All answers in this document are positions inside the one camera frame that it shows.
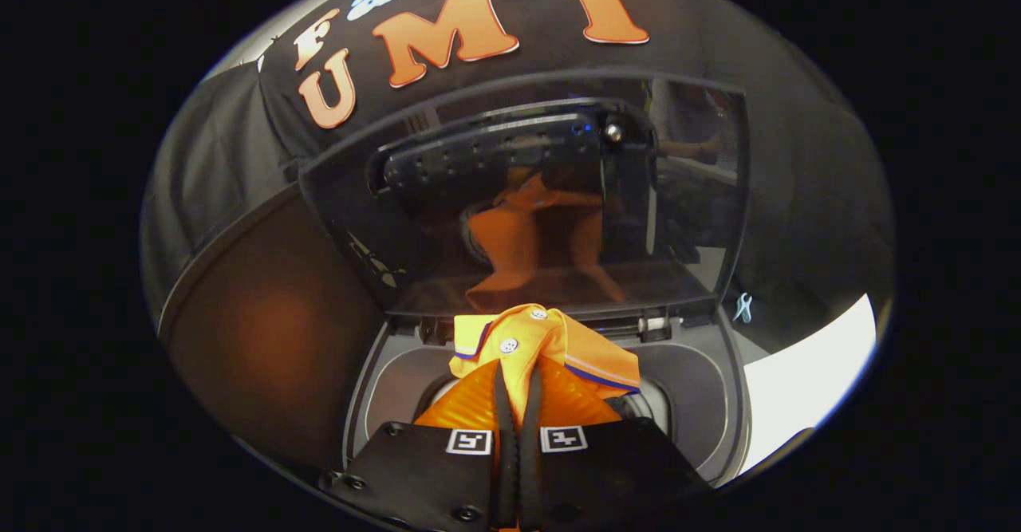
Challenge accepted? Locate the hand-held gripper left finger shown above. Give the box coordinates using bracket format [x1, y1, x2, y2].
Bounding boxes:
[319, 360, 520, 532]

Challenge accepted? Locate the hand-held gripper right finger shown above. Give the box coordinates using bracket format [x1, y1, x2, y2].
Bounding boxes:
[518, 357, 715, 532]

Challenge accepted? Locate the orange polo shirt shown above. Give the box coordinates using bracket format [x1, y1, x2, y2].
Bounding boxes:
[449, 303, 642, 429]

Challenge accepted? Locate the white side table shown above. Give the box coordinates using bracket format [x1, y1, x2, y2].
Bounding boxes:
[730, 293, 879, 479]

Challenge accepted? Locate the glossy washing machine lid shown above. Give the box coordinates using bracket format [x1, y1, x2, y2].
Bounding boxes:
[298, 69, 751, 322]

